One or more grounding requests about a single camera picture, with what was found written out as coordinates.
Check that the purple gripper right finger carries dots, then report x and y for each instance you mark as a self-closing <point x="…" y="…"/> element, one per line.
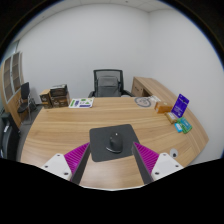
<point x="153" y="166"/>

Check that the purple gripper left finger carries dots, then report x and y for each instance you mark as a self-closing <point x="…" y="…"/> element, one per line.
<point x="70" y="166"/>

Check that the black computer mouse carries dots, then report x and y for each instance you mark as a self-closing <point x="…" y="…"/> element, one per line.
<point x="115" y="143"/>

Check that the dark grey mouse pad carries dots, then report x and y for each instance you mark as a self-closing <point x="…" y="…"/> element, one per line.
<point x="99" y="141"/>

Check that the blue small packet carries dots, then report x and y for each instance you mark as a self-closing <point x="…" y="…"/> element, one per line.
<point x="178" y="127"/>

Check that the tan small box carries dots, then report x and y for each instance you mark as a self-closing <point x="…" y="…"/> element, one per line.
<point x="171" y="117"/>

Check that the green packet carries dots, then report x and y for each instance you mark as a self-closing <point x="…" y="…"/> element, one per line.
<point x="185" y="125"/>

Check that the orange brown box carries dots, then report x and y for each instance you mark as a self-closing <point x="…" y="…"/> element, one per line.
<point x="163" y="107"/>

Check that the white green leaflet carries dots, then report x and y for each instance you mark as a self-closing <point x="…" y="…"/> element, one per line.
<point x="81" y="103"/>

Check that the large dark cardboard box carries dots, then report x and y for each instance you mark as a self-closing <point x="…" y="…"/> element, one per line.
<point x="60" y="95"/>

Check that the purple standing sign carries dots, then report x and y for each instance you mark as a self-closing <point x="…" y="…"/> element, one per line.
<point x="180" y="106"/>

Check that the black chair at left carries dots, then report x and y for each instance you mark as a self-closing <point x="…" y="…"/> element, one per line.
<point x="9" y="137"/>

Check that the wooden side cabinet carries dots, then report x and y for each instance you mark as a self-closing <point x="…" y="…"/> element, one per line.
<point x="144" y="87"/>

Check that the black visitor chair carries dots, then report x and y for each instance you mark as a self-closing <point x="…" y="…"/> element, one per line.
<point x="27" y="103"/>

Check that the black mesh office chair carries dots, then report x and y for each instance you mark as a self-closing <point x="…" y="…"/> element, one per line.
<point x="108" y="83"/>

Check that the wooden bookshelf cabinet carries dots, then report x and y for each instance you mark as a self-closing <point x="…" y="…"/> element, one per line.
<point x="11" y="79"/>

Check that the desk cable grommet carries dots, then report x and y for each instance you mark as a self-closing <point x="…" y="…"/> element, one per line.
<point x="173" y="153"/>

